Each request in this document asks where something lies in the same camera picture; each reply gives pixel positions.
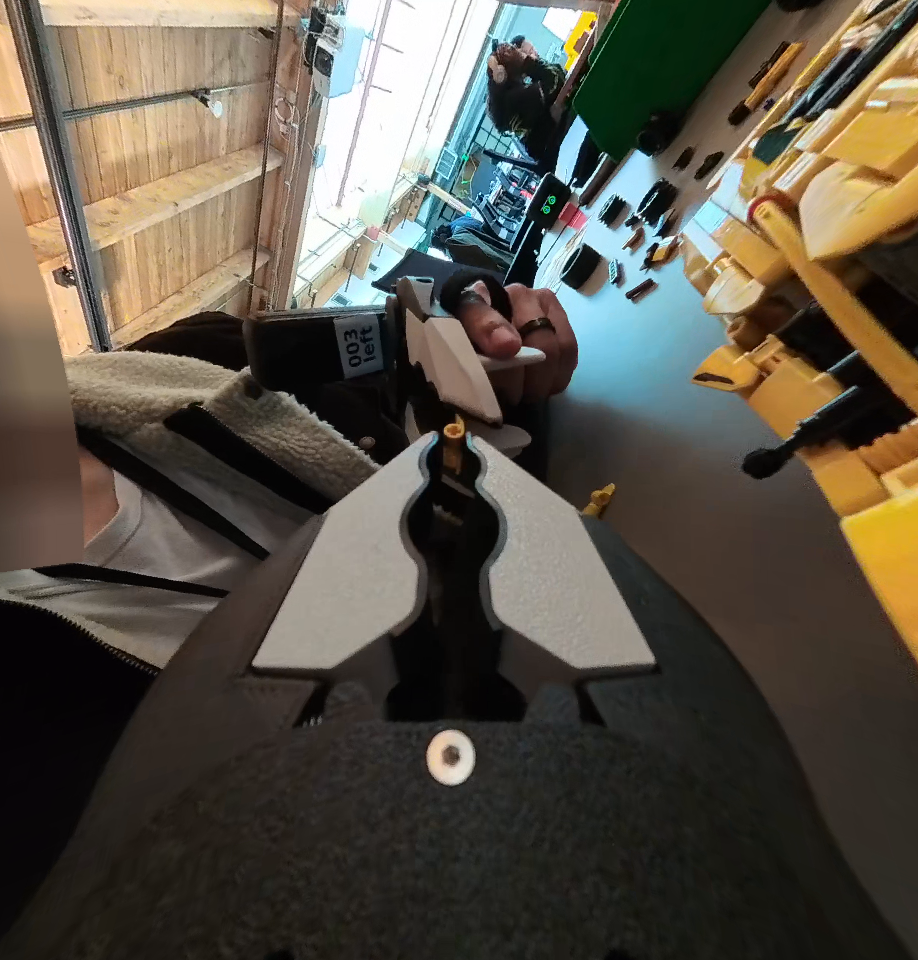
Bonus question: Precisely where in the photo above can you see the person's fleece-lined jacket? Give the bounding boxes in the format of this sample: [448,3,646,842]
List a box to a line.
[0,348,385,924]

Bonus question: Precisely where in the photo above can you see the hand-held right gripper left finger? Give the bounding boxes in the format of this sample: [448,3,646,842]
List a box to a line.
[251,432,440,674]

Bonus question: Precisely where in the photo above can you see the person's left forearm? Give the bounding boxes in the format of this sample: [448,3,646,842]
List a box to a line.
[125,309,411,470]

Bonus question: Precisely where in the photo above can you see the black device with green display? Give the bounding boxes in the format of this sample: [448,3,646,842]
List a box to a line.
[525,172,572,226]

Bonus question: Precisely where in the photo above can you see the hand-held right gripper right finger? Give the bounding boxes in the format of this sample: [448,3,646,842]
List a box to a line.
[465,435,658,681]

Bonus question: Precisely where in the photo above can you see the small yellow black brick piece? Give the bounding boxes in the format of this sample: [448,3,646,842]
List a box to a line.
[729,41,805,125]

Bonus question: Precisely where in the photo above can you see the black office chair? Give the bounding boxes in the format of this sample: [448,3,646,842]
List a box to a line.
[371,246,505,297]

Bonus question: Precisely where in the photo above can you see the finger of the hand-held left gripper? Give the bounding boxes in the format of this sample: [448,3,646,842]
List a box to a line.
[417,317,505,429]
[403,399,535,461]

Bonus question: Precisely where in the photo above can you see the green plastic bin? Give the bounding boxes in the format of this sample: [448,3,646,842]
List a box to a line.
[567,0,775,162]

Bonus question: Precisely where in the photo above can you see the person's left hand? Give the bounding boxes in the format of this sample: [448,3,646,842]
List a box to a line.
[459,281,580,406]

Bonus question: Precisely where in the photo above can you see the yellow brick car model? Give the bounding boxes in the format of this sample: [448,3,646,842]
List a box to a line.
[680,0,918,691]

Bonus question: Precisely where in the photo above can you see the person's white shirt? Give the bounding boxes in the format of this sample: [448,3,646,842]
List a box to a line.
[0,465,317,669]

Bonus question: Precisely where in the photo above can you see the scattered small dark bricks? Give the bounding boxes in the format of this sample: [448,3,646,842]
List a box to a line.
[609,146,730,305]

